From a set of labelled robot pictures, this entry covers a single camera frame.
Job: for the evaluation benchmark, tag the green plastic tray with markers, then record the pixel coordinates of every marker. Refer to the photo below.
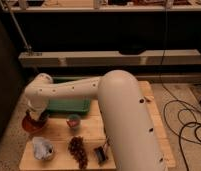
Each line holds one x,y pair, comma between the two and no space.
79,106

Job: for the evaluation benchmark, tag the wooden pallet board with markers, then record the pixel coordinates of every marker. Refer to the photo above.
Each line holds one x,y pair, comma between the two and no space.
92,130

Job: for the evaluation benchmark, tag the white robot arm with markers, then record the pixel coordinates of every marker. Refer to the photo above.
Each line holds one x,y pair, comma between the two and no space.
124,112

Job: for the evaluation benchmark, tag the brown pine cone bunch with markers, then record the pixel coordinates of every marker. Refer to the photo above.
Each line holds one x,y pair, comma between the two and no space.
77,150

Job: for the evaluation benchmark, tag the red bowl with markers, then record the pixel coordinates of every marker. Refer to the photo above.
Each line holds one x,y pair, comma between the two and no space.
31,126

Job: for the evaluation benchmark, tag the black binder clip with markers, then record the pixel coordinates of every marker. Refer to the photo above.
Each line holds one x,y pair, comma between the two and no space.
101,156

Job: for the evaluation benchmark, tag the white upper shelf beam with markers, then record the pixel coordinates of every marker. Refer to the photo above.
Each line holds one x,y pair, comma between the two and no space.
99,5

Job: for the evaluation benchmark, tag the white lower shelf beam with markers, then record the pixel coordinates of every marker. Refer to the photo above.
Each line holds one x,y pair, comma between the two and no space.
109,58

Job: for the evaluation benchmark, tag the white shelf beam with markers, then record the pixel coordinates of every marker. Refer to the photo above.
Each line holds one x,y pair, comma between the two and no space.
99,5
109,58

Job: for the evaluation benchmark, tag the grey diagonal metal rod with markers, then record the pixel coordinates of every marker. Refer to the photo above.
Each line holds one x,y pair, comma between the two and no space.
27,46

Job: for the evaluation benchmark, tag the small teal cup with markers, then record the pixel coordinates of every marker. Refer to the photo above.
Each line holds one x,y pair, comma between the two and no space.
73,121

